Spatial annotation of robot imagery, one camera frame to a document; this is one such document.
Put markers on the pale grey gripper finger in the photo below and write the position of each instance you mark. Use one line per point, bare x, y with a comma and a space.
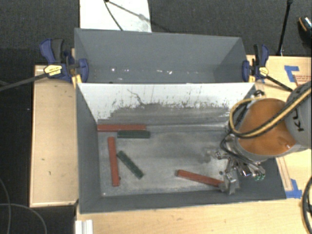
223, 187
232, 183

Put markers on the red-brown flat block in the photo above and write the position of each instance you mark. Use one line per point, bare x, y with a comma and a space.
113, 161
197, 177
120, 127

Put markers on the dark green flat block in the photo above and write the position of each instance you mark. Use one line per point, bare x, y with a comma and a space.
129, 164
133, 134

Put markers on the grey metal bin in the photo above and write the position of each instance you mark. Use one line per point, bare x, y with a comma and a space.
156, 57

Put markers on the pale wood board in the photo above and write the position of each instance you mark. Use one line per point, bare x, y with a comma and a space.
54, 135

